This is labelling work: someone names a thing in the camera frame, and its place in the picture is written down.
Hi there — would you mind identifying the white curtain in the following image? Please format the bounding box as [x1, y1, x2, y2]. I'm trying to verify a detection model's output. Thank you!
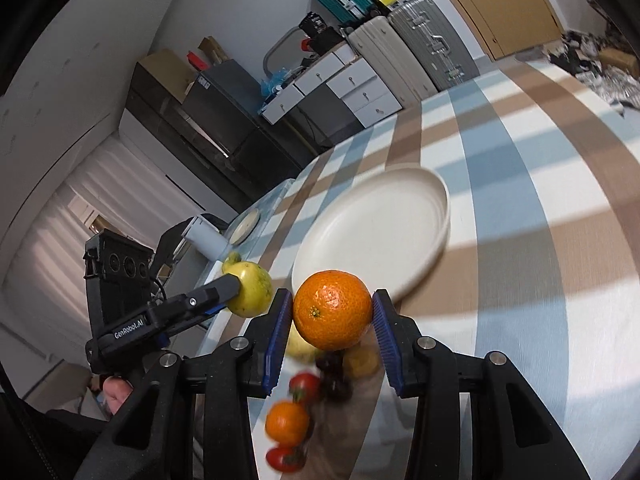
[1, 136, 202, 363]

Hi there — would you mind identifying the wrinkled yellow guava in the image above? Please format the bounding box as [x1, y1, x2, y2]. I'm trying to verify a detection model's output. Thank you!
[285, 324, 324, 365]

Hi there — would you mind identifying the silver suitcase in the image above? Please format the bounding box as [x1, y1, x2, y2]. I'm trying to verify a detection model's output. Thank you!
[388, 0, 480, 91]

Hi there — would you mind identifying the large cream plate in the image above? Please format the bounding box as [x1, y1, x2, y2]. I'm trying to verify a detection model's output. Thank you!
[291, 165, 450, 301]

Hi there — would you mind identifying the red tomato with stem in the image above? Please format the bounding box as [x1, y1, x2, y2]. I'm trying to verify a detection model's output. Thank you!
[288, 372, 322, 405]

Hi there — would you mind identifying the white drawer cabinet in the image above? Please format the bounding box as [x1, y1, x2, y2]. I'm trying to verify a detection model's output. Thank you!
[326, 58, 402, 128]

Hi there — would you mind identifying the person's left hand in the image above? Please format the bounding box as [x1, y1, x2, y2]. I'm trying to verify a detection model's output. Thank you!
[102, 376, 134, 415]

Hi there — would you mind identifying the beige suitcase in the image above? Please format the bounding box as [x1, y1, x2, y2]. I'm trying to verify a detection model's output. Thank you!
[347, 16, 438, 108]

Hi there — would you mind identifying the smooth yellow guava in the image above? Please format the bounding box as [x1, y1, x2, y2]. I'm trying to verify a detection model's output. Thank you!
[221, 261, 273, 318]

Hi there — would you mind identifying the dark purple plum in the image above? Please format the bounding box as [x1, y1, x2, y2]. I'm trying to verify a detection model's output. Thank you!
[321, 376, 352, 404]
[316, 351, 344, 379]

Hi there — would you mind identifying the black refrigerator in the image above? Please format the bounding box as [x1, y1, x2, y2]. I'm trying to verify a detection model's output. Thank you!
[126, 49, 316, 212]

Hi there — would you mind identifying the white desk with drawers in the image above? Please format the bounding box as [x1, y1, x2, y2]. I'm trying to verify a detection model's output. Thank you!
[259, 42, 359, 125]

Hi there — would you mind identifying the wooden door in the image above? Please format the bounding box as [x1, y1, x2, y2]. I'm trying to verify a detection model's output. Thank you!
[451, 0, 563, 60]

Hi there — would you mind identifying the checkered tablecloth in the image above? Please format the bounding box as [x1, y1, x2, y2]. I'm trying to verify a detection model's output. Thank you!
[242, 63, 639, 479]

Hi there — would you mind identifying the oblong red tomato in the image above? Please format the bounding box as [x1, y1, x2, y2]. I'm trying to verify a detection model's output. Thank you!
[266, 446, 306, 474]

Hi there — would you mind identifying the brown longan fruit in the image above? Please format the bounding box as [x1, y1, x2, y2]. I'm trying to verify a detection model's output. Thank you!
[343, 346, 381, 380]

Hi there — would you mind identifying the large orange mandarin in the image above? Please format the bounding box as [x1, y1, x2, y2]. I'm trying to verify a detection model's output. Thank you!
[293, 270, 373, 352]

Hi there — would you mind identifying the small beige plate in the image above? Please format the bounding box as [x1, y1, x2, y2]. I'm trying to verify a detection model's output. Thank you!
[228, 208, 260, 246]

